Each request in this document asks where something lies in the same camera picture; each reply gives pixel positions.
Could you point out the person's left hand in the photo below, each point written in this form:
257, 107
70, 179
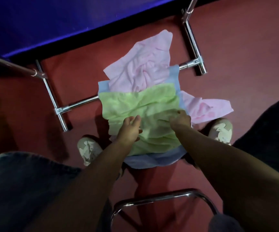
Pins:
129, 131

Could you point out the person's leg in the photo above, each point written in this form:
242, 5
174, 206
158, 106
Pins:
270, 132
33, 190

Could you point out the blue white printed banner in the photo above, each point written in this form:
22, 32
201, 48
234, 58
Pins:
57, 21

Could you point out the person's right forearm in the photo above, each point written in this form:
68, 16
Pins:
238, 178

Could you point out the grey sneaker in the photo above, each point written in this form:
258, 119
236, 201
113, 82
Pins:
88, 150
221, 131

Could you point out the person's left forearm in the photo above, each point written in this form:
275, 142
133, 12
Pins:
88, 190

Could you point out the metal stool bar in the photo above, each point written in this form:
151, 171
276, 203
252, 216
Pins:
158, 196

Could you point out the person's right hand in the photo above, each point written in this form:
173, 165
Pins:
181, 121

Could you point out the white pink patterned towel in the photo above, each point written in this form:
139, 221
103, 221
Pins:
141, 65

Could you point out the metal rack frame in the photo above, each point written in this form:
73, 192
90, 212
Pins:
52, 99

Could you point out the person's left leg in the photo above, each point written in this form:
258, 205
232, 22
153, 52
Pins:
33, 190

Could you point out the light blue towel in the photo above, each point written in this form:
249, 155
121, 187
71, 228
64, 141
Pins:
154, 160

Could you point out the light green towel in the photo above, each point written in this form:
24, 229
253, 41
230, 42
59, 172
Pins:
139, 103

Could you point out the person's right leg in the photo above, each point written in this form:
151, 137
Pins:
270, 132

